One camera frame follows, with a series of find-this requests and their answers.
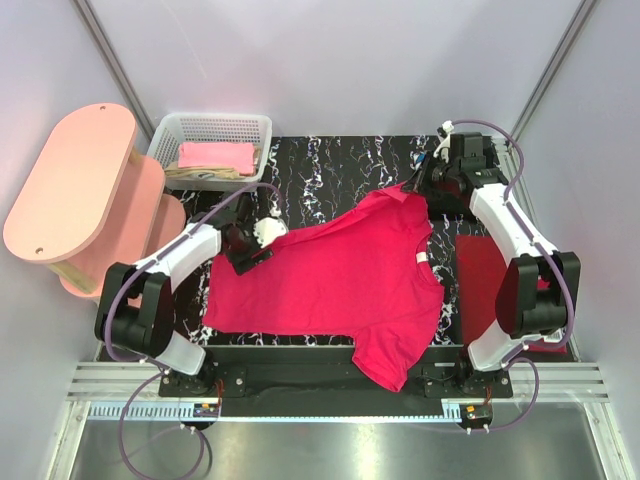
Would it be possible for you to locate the red t shirt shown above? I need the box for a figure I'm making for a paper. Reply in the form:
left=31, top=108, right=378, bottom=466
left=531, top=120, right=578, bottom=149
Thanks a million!
left=202, top=186, right=444, bottom=393

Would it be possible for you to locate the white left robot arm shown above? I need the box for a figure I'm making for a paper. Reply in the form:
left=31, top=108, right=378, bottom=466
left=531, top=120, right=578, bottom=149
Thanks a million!
left=95, top=192, right=288, bottom=383

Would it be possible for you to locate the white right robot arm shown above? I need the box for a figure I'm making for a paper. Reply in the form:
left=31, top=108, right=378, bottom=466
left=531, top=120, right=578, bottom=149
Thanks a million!
left=402, top=126, right=581, bottom=395

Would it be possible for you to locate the black folded t shirt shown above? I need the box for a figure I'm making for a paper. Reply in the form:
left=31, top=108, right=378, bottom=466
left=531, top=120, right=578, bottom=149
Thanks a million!
left=423, top=146, right=499, bottom=218

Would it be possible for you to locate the beige folded t shirt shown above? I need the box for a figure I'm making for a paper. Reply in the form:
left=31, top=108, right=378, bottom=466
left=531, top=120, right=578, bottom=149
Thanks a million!
left=164, top=147, right=261, bottom=180

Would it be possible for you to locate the pink folded t shirt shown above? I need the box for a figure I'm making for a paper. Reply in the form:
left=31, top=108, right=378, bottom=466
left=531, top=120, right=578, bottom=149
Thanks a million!
left=178, top=142, right=255, bottom=175

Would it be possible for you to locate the white plastic basket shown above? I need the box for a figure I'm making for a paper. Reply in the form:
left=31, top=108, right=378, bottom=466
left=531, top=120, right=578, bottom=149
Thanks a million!
left=147, top=113, right=272, bottom=191

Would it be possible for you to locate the pink three tier shelf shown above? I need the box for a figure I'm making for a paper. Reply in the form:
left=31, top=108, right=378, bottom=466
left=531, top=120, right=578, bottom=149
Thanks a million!
left=3, top=103, right=186, bottom=301

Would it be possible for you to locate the left orange connector board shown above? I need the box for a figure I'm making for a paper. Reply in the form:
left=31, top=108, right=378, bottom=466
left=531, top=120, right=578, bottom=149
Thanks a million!
left=193, top=399, right=222, bottom=418

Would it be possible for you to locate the orange connector board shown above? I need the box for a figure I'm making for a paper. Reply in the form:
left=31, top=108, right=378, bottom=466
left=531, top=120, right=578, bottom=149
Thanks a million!
left=193, top=399, right=222, bottom=418
left=462, top=403, right=493, bottom=424

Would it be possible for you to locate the right orange connector board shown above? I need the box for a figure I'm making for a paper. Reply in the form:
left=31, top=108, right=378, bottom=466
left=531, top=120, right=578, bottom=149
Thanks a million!
left=462, top=403, right=493, bottom=424

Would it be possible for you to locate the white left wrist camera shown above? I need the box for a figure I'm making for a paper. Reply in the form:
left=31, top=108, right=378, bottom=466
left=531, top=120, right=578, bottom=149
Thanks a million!
left=253, top=207, right=289, bottom=248

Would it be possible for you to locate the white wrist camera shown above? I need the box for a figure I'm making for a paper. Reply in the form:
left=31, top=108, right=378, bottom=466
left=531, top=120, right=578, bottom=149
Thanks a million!
left=253, top=207, right=289, bottom=248
left=433, top=120, right=454, bottom=163

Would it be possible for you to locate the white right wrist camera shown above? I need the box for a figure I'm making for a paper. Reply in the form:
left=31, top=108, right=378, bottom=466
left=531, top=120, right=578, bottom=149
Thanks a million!
left=433, top=120, right=454, bottom=163

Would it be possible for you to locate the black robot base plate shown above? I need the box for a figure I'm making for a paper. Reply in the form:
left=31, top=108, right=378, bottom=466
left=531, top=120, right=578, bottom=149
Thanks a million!
left=159, top=346, right=513, bottom=420

